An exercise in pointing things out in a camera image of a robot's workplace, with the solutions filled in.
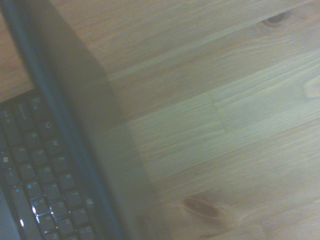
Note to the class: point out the black laptop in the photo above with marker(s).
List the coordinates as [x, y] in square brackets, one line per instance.
[37, 160]

